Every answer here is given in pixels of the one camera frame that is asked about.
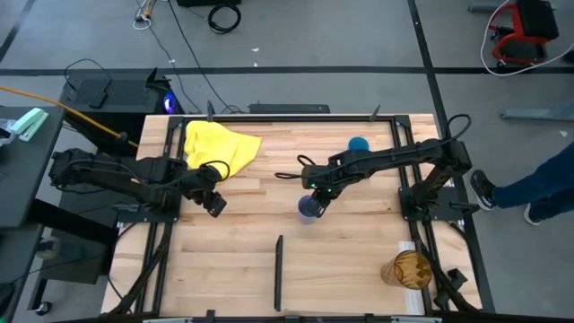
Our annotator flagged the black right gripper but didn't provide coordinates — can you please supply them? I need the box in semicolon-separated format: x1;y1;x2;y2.
300;152;355;217

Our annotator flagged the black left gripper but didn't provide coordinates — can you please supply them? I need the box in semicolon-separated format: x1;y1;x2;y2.
181;163;228;219

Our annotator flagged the purple plastic cup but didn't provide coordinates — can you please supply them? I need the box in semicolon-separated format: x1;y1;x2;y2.
297;194;325;225

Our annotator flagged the blue plastic cup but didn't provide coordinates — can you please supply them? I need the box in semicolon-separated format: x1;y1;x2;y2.
347;135;371;153

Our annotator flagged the amber transparent plastic cup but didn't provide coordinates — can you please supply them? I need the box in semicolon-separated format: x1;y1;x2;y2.
379;249;433;291

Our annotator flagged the yellow cloth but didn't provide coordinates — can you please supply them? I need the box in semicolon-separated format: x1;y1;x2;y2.
183;119;264;181

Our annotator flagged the black upright divider panel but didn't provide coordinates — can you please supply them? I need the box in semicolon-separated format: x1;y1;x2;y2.
274;234;284;313

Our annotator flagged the black power strip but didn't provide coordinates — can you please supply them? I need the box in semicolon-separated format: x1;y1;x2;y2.
248;103;331;115

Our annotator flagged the black computer tower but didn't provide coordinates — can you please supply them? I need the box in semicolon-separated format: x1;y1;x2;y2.
59;66;185;158

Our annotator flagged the small black device on tower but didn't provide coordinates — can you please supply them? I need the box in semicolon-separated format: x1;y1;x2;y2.
88;79;110;109

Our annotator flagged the black equipment stand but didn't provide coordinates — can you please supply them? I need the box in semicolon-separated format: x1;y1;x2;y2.
26;173;120;315

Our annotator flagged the black side desk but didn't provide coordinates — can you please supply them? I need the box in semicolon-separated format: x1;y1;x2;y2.
0;105;66;230

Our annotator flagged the mint green stapler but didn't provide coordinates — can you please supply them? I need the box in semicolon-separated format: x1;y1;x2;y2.
9;107;49;143

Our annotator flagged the person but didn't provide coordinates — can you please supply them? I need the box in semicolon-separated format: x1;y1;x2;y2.
468;141;574;226

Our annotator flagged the red cart with black seat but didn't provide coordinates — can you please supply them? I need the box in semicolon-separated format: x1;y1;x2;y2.
488;0;561;66

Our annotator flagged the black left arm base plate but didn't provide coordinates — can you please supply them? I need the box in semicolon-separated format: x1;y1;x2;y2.
117;187;183;224

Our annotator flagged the black aluminium table frame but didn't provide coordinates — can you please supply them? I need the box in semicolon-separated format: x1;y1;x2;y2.
107;114;483;315

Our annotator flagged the black cable bundle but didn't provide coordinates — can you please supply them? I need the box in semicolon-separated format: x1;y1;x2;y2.
414;223;476;313
109;223;174;315

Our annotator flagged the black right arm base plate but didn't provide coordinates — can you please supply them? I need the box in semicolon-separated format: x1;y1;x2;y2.
398;186;481;222

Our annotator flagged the long black floor cable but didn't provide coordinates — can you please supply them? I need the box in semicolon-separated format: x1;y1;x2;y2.
167;0;243;114

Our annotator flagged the coiled black cable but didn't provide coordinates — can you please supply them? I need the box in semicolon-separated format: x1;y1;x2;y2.
207;3;242;35

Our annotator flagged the yellow cable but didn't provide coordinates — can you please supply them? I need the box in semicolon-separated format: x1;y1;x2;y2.
0;84;140;149

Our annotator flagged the white cable with plug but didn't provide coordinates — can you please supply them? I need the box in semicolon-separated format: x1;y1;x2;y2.
132;0;156;31

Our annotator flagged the white floor cable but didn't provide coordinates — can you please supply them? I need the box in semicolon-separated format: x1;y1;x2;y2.
479;0;574;77

